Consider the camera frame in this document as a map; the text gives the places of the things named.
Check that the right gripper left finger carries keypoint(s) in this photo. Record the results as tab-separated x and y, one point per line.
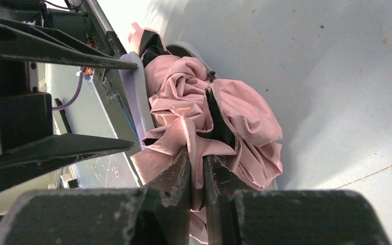
157	213

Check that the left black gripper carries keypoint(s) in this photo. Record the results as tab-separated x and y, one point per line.
28	148

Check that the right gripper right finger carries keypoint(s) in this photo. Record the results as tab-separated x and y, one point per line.
238	214

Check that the pink folding umbrella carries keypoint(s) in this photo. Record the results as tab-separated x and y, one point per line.
244	126

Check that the white oval storage case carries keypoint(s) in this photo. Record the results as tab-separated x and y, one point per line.
169	104

